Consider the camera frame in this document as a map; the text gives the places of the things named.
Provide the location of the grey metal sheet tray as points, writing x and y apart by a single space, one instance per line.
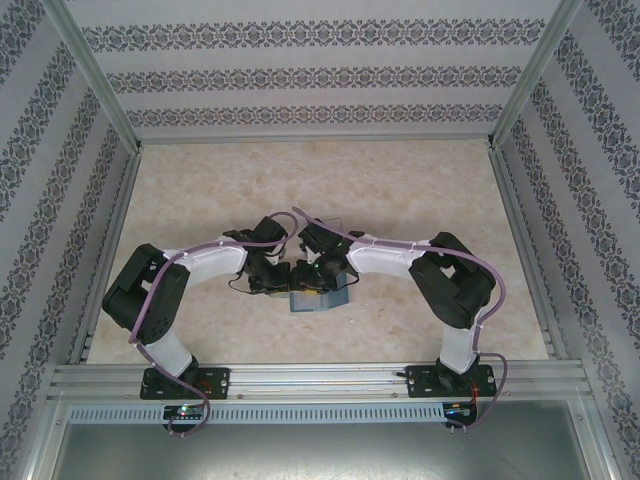
320 455

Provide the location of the aluminium frame post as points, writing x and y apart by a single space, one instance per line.
536 70
97 70

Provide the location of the aluminium mounting rail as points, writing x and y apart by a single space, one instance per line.
310 380

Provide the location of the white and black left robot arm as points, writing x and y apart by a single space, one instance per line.
210 260

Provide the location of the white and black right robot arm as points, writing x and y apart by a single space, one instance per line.
380 257

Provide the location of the teal card holder wallet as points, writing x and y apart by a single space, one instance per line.
302 305

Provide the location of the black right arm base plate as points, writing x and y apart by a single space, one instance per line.
420 382

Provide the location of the aluminium side rail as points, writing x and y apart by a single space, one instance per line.
511 200
120 200

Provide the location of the small electronics board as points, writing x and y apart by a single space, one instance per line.
185 412
457 409

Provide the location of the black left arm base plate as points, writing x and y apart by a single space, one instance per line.
217 382

